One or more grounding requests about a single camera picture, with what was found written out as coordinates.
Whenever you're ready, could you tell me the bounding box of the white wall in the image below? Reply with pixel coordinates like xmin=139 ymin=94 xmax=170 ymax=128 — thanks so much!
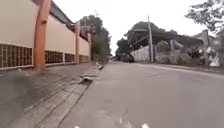
xmin=130 ymin=45 xmax=152 ymax=63

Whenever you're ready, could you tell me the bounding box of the roadside verge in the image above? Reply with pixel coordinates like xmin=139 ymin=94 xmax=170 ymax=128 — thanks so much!
xmin=133 ymin=61 xmax=224 ymax=76

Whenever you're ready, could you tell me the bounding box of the tree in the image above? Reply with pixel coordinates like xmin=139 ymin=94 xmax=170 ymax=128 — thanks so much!
xmin=184 ymin=0 xmax=224 ymax=34

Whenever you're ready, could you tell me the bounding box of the grey paved sidewalk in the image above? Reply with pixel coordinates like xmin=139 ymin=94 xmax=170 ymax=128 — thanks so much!
xmin=0 ymin=62 xmax=102 ymax=128

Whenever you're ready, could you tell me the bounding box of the utility pole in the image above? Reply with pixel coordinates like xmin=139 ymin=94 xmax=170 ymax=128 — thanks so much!
xmin=146 ymin=15 xmax=155 ymax=64

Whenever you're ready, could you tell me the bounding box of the group of trees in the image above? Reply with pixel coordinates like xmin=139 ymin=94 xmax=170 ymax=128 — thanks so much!
xmin=79 ymin=14 xmax=112 ymax=62

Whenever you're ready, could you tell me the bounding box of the dark vehicle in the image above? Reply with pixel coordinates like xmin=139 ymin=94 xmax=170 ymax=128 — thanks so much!
xmin=120 ymin=52 xmax=136 ymax=64

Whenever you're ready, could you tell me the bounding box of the grey stone wall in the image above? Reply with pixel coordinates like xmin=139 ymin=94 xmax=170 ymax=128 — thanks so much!
xmin=154 ymin=29 xmax=224 ymax=68

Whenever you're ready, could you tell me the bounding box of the cream building with orange columns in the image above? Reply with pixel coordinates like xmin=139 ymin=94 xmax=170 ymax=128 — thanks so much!
xmin=0 ymin=0 xmax=93 ymax=72

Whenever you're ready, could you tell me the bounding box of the building with dark roof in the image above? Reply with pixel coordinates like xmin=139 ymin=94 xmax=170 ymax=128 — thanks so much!
xmin=124 ymin=21 xmax=203 ymax=63

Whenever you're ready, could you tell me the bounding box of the grey asphalt road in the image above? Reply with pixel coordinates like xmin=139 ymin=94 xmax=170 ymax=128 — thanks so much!
xmin=58 ymin=61 xmax=224 ymax=128

